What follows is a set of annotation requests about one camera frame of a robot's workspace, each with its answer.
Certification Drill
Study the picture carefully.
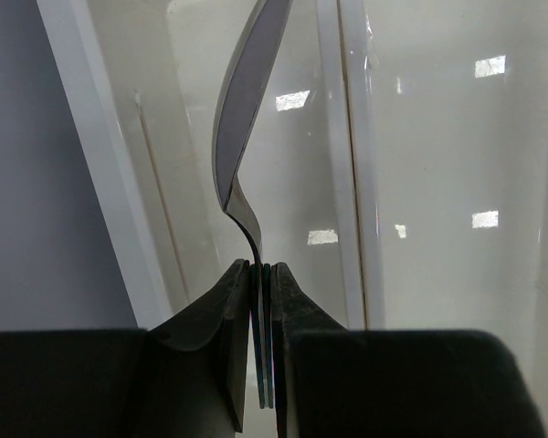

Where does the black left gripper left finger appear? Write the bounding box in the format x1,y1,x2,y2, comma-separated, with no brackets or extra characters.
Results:
0,260,250,437

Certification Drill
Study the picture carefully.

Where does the silver spoon teal handle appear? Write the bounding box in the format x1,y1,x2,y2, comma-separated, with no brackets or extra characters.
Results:
212,1,291,409

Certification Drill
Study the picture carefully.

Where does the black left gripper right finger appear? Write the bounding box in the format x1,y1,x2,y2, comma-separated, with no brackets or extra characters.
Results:
271,263,546,437

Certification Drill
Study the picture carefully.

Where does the white right container tray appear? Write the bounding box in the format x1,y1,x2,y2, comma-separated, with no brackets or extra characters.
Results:
340,1,548,377

